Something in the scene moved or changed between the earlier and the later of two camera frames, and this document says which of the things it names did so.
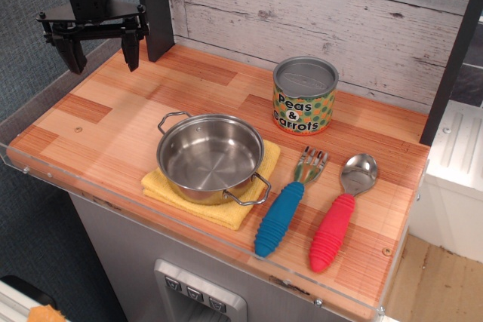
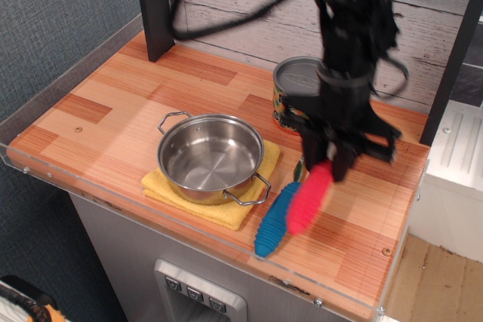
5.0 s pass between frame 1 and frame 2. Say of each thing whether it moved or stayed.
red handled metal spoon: moved
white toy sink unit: stayed
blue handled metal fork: stayed
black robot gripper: moved
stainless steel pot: stayed
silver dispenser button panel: stayed
